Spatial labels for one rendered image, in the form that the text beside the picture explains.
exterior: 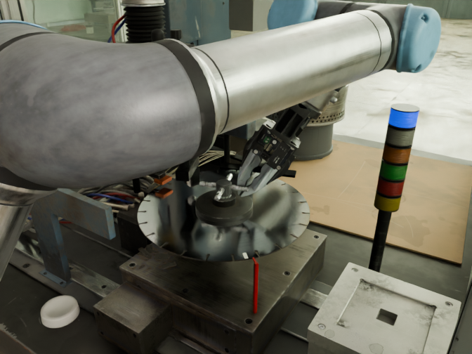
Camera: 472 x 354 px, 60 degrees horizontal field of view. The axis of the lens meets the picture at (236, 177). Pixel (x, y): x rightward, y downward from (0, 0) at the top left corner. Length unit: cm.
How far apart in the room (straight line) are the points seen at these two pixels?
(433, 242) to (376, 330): 52
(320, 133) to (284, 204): 67
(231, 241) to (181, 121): 44
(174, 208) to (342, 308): 36
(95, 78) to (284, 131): 47
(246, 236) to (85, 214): 29
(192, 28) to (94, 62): 69
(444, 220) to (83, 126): 109
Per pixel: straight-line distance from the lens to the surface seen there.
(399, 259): 107
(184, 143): 30
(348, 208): 122
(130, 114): 28
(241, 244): 70
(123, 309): 80
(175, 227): 75
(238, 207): 78
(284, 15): 60
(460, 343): 47
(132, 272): 82
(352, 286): 72
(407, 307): 72
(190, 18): 96
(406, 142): 74
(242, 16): 104
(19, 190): 39
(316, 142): 146
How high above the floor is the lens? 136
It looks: 27 degrees down
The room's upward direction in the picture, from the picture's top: straight up
